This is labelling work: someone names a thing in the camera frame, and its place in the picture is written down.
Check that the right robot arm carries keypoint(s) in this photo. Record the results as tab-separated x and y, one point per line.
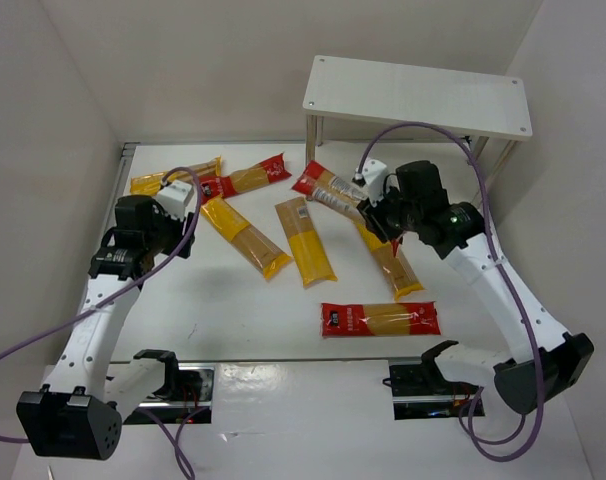
543	358

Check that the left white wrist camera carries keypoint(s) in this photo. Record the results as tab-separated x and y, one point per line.
174	198

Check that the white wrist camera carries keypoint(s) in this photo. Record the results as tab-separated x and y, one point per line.
371	178
174	198

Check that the yellow spaghetti bag centre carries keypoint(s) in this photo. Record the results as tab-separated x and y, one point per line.
304	242

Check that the red spaghetti bag top centre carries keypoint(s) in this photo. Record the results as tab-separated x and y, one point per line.
257	176

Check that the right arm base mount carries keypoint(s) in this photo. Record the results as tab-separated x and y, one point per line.
418	393

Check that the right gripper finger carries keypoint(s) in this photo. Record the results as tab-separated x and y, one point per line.
382	227
364	206

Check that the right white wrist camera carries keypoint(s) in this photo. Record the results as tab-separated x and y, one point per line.
371	178

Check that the aluminium table edge rail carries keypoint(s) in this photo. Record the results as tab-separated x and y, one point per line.
112	186

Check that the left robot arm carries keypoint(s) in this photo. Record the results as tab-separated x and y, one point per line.
79	410

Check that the red spaghetti bag with label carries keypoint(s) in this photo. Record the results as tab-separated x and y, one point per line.
341	196

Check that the yellow spaghetti bag right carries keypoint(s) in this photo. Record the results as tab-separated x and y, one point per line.
394	266

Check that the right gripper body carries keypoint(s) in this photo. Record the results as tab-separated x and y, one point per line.
376	220

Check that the white two-tier shelf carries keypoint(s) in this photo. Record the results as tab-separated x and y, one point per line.
480	106

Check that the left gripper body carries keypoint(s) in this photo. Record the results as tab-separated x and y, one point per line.
181	229

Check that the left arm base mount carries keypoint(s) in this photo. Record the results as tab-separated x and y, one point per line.
183	395

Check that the red spaghetti bag front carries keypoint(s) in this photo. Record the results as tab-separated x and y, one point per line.
392	319

